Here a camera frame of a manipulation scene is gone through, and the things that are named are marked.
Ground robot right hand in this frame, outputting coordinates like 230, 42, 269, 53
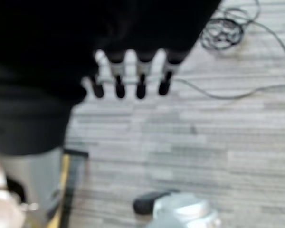
0, 0, 223, 216

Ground long grey floor cable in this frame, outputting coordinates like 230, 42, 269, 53
100, 76, 285, 100

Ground thin grey cable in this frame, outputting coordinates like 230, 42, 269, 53
250, 20, 285, 67

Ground coiled black cable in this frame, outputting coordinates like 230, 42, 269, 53
200, 0, 261, 51

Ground robot dark foot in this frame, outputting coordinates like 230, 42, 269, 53
132, 189, 181, 216

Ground black and yellow rack frame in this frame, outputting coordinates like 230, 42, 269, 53
46, 148, 89, 228

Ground pale pink slipper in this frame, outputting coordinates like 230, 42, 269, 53
0, 145, 26, 228

